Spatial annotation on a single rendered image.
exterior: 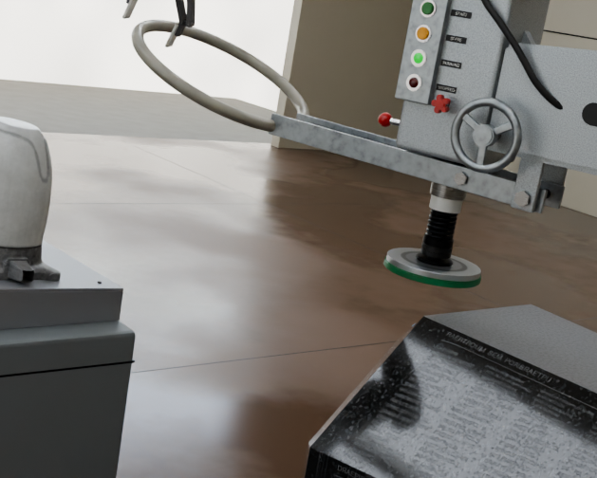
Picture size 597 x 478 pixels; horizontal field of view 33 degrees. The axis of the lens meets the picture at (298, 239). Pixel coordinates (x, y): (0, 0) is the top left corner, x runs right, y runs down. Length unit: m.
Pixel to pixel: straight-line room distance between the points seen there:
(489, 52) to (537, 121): 0.17
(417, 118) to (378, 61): 8.26
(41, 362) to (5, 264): 0.19
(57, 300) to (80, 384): 0.16
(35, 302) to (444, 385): 0.77
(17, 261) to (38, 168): 0.17
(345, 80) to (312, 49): 0.55
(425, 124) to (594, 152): 0.36
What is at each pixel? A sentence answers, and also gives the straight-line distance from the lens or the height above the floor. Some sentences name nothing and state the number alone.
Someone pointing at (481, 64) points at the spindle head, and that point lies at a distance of 2.13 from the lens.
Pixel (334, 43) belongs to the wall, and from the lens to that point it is 10.02.
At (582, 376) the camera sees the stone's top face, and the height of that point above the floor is 0.87.
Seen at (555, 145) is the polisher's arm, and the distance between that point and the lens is 2.08.
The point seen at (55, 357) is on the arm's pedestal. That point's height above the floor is 0.77.
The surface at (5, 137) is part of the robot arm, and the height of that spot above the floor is 1.12.
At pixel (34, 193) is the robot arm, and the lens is 1.89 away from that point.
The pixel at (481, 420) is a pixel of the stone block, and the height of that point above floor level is 0.76.
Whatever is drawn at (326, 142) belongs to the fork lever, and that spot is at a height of 1.13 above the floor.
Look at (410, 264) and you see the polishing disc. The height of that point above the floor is 0.92.
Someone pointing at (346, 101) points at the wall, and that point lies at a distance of 10.25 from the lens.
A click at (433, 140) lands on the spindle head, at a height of 1.20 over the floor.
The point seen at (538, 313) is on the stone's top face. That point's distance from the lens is 2.30.
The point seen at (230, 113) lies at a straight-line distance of 2.36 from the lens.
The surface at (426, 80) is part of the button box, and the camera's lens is 2.16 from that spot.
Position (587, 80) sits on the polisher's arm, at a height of 1.38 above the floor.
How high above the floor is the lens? 1.45
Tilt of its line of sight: 13 degrees down
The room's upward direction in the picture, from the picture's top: 10 degrees clockwise
